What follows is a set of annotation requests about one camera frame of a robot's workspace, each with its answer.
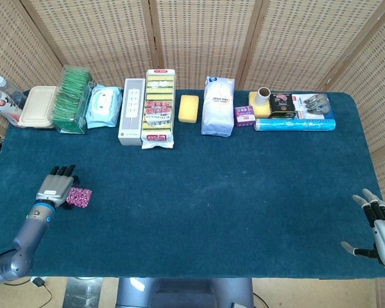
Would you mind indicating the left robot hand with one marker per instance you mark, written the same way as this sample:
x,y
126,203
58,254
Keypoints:
x,y
54,189

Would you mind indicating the black power adapter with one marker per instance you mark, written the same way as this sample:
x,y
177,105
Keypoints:
x,y
38,282

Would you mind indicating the pink patterned card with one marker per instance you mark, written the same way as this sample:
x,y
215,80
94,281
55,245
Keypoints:
x,y
80,197

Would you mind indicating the blue cling film roll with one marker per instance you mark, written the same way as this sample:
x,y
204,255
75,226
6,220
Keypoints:
x,y
295,124

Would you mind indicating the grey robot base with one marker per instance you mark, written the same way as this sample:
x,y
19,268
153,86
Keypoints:
x,y
179,292

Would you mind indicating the shiny metal table leg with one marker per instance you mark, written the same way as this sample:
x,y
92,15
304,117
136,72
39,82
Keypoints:
x,y
83,293

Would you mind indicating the clear box green tea bags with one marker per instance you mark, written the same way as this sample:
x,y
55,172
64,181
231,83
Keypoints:
x,y
70,99

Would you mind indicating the small purple box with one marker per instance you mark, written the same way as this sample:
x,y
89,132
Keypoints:
x,y
244,117

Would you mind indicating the clear bottle white cap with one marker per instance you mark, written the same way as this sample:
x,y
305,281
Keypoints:
x,y
6,86

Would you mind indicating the beige lunch box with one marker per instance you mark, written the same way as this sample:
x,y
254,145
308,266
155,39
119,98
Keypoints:
x,y
38,106

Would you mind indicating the black tin can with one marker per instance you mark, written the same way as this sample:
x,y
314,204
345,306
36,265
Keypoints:
x,y
282,106

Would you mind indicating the white lint roller roll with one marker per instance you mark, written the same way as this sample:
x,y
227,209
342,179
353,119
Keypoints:
x,y
263,97

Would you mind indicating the dark blue table cloth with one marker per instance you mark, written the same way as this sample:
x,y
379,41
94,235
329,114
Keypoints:
x,y
211,192

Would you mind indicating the light blue wet wipes pack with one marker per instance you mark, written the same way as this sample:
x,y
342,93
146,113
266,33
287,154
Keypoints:
x,y
102,106

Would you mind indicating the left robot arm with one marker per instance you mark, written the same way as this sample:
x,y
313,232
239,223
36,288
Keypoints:
x,y
29,231

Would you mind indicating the yellow sponge multipack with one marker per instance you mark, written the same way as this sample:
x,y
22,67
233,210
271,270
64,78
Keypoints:
x,y
157,109

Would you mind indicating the white paper bag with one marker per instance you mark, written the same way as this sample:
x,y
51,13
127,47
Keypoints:
x,y
216,109

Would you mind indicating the white labelled drink bottle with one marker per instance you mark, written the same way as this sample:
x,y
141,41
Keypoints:
x,y
3,106

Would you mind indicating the white power strip box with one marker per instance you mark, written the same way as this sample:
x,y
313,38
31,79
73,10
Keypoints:
x,y
131,109

